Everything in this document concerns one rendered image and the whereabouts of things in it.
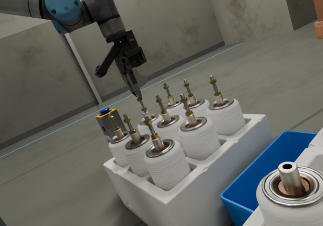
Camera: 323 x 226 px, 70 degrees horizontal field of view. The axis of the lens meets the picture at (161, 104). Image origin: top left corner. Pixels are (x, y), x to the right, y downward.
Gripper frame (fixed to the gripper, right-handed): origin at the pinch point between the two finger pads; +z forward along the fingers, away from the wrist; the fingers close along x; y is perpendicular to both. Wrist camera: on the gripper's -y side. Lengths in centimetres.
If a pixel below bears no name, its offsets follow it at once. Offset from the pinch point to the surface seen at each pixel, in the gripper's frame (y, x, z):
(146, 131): -2.7, -3.4, 12.2
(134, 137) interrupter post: -9.5, -14.6, 8.3
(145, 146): -8.6, -18.1, 10.7
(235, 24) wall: 249, 210, 7
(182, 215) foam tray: -11.1, -33.7, 22.3
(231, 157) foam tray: 7.2, -30.6, 20.1
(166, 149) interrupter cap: -6.6, -28.0, 9.9
